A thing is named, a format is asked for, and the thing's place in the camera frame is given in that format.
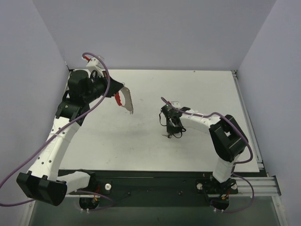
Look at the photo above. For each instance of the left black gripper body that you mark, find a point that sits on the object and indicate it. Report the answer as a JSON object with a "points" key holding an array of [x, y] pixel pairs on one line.
{"points": [[112, 87]]}

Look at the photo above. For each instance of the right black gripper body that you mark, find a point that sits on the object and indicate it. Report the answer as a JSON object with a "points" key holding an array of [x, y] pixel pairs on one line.
{"points": [[172, 121]]}

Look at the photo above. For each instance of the red handled metal keyring holder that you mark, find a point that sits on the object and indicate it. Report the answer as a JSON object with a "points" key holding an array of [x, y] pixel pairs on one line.
{"points": [[123, 99]]}

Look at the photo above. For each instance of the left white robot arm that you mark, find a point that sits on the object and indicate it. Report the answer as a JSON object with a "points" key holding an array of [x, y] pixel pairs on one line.
{"points": [[42, 182]]}

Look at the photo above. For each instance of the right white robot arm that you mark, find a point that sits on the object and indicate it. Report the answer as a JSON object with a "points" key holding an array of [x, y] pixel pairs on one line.
{"points": [[228, 139]]}

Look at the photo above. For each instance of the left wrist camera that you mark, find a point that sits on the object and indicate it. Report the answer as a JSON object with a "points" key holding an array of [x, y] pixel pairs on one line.
{"points": [[93, 64]]}

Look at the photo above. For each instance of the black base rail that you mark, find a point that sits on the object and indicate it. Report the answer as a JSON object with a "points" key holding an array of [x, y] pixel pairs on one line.
{"points": [[123, 188]]}

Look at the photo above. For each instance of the aluminium frame rail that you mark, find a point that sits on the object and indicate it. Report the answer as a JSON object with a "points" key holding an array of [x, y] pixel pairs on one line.
{"points": [[263, 184]]}

